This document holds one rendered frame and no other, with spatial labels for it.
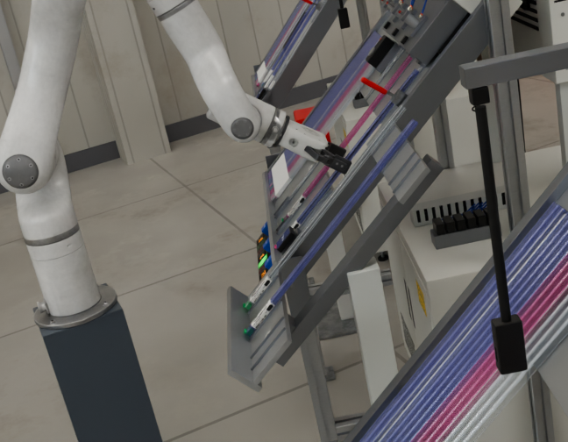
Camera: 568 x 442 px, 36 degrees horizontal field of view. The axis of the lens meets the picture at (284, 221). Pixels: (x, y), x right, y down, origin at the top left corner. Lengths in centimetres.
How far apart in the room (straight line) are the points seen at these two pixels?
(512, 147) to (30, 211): 102
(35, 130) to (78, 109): 411
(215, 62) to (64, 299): 61
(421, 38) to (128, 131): 407
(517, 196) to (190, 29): 76
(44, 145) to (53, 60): 17
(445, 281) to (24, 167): 93
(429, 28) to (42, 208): 89
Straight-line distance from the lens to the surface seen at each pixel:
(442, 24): 184
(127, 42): 568
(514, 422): 220
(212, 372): 304
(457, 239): 210
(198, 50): 181
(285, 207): 217
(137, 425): 209
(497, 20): 179
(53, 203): 193
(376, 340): 166
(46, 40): 182
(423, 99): 182
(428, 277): 197
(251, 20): 619
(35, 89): 184
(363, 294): 161
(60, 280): 195
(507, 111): 183
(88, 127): 597
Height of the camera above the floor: 149
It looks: 21 degrees down
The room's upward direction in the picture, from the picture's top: 12 degrees counter-clockwise
